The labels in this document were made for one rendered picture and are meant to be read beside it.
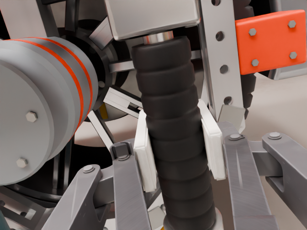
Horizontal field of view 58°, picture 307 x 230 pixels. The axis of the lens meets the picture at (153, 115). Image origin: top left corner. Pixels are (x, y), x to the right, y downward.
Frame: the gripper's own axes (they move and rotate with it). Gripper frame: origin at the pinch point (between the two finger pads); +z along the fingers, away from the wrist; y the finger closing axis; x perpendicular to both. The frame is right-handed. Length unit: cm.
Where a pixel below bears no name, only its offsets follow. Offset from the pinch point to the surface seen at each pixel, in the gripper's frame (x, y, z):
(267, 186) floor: -83, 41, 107
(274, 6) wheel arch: 6.1, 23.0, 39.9
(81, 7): 14, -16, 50
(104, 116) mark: -12, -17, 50
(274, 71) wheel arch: -6.7, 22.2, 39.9
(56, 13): 14, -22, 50
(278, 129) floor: -83, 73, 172
